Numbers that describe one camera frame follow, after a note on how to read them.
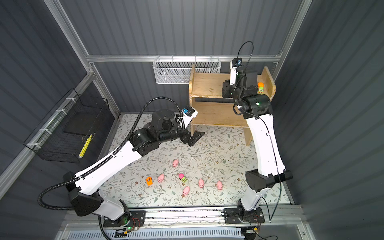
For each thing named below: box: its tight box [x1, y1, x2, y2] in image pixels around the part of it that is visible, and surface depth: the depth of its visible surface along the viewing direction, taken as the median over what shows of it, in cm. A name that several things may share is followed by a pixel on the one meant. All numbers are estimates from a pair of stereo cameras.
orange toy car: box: [146, 176, 154, 186], surface depth 86 cm
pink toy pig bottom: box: [182, 186, 190, 196], surface depth 84 cm
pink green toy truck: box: [178, 173, 188, 183], surface depth 86 cm
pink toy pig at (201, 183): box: [198, 178, 205, 189], surface depth 86 cm
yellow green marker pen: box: [78, 134, 93, 159], surface depth 70 cm
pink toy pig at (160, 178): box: [157, 174, 165, 183], surface depth 87 cm
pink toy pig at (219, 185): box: [217, 180, 223, 191], surface depth 85 cm
